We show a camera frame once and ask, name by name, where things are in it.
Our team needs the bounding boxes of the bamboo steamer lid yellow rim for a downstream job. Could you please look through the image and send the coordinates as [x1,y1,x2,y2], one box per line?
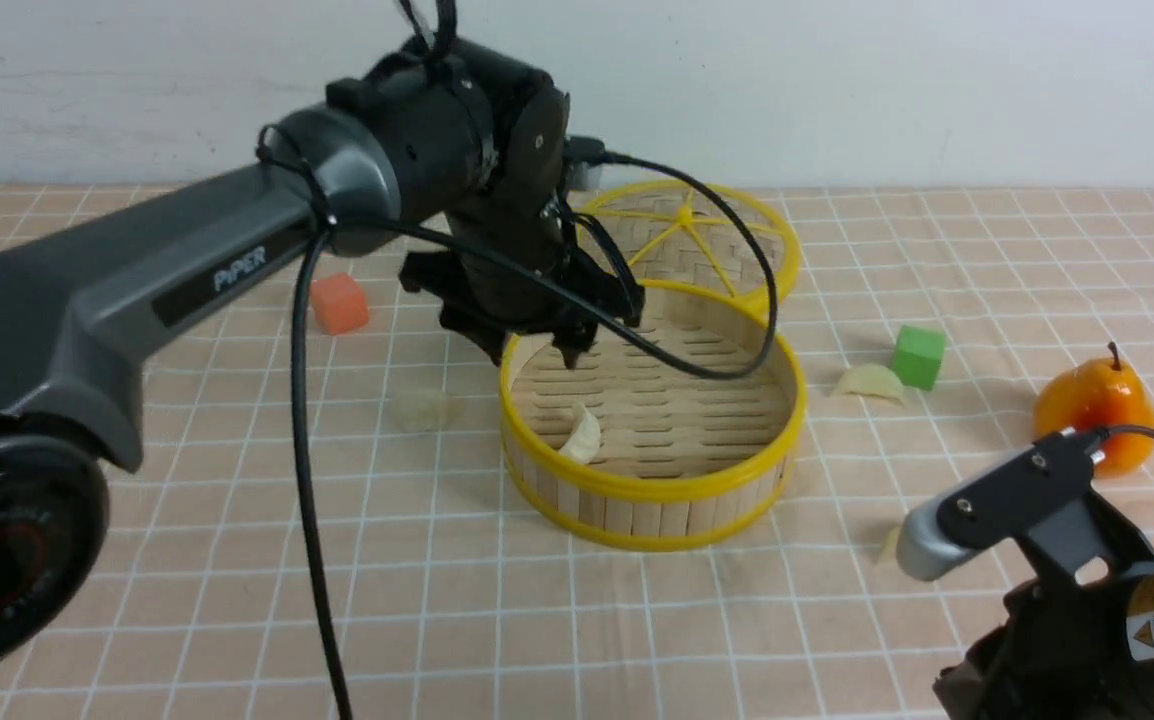
[580,179,801,314]

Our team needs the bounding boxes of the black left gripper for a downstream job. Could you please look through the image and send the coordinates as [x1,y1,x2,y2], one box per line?
[399,197,645,372]

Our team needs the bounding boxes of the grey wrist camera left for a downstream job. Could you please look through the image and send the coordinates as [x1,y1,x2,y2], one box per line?
[563,135,606,193]

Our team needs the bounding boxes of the checkered beige tablecloth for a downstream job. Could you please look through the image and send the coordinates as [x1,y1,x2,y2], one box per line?
[0,188,1154,719]

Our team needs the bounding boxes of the orange foam cube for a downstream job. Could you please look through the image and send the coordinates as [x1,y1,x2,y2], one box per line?
[309,272,370,336]

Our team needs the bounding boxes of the pale dumpling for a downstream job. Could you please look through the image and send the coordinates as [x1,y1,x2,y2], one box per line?
[875,525,902,564]
[388,388,457,433]
[830,363,906,405]
[559,402,604,466]

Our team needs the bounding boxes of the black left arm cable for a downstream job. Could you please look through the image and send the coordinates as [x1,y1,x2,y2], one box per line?
[255,0,780,720]

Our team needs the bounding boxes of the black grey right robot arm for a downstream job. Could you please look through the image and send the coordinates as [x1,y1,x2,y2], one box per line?
[932,565,1154,719]

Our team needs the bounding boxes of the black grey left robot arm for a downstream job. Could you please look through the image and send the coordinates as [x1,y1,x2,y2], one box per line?
[0,36,644,661]

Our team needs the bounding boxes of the orange toy pear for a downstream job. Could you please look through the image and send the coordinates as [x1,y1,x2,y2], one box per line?
[1031,342,1154,478]

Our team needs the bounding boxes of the green foam cube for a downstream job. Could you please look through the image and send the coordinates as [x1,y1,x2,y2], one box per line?
[889,325,947,392]

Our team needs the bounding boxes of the bamboo steamer tray yellow rim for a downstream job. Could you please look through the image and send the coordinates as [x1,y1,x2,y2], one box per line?
[499,331,807,552]

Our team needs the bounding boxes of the grey black wrist camera right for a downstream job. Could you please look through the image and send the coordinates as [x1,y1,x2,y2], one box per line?
[894,427,1154,587]

